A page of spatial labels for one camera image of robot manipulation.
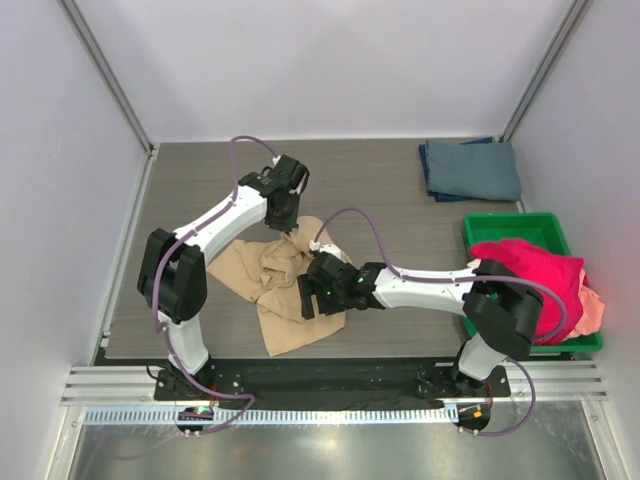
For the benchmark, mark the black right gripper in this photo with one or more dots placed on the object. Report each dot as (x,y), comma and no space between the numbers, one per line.
(305,286)

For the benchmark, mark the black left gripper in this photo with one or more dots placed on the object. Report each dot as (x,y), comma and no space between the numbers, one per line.
(289,222)

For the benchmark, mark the beige t shirt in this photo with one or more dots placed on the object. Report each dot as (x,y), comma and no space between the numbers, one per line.
(265,274)

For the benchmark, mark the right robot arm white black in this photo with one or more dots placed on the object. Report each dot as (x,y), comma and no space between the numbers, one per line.
(504,308)

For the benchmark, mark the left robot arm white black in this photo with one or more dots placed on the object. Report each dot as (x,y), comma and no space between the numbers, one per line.
(173,273)

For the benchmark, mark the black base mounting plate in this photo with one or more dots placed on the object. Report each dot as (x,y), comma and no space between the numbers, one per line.
(348,384)

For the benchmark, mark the white t shirt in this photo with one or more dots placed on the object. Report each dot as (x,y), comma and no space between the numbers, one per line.
(474,264)

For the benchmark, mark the folded grey-blue t shirt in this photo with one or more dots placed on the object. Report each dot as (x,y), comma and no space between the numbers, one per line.
(485,171)

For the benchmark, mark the green plastic bin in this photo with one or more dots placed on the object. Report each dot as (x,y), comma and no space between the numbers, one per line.
(542,230)

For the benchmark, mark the magenta t shirt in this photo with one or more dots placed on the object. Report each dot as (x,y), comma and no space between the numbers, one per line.
(564,275)

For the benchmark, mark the salmon pink t shirt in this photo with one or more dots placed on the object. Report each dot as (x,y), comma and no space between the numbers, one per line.
(593,310)

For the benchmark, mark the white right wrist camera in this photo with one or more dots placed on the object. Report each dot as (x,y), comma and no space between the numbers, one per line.
(316,248)

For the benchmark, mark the slotted cable duct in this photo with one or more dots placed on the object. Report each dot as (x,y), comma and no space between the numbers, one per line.
(177,416)

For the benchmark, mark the aluminium extrusion rail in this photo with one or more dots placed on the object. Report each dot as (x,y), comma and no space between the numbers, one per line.
(108,385)

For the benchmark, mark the right aluminium frame post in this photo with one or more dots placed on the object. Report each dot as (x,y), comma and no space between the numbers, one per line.
(566,29)

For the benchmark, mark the aluminium frame post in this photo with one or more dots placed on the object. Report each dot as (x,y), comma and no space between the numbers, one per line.
(566,29)
(90,43)

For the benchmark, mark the left aluminium frame post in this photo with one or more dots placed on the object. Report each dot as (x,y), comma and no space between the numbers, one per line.
(90,43)

